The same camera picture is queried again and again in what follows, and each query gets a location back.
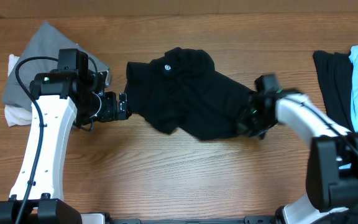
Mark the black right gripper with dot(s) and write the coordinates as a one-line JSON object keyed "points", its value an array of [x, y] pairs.
{"points": [[243, 127]]}

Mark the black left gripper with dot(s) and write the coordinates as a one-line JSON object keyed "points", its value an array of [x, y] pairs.
{"points": [[110, 112]]}

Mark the black t-shirt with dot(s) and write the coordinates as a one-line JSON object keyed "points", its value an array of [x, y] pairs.
{"points": [[183, 90]]}

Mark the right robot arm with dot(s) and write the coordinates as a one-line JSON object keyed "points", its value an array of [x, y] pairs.
{"points": [[332, 171]]}

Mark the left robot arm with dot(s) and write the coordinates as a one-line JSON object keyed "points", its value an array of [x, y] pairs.
{"points": [[71, 95]]}

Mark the black garment in pile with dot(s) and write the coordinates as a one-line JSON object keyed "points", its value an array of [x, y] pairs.
{"points": [[334, 73]]}

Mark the grey folded trousers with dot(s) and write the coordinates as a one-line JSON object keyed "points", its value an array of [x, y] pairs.
{"points": [[47, 41]]}

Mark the white folded cloth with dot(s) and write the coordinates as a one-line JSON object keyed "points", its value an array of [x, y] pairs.
{"points": [[16, 116]]}

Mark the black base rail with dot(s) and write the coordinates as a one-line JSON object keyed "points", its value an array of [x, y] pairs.
{"points": [[179, 220]]}

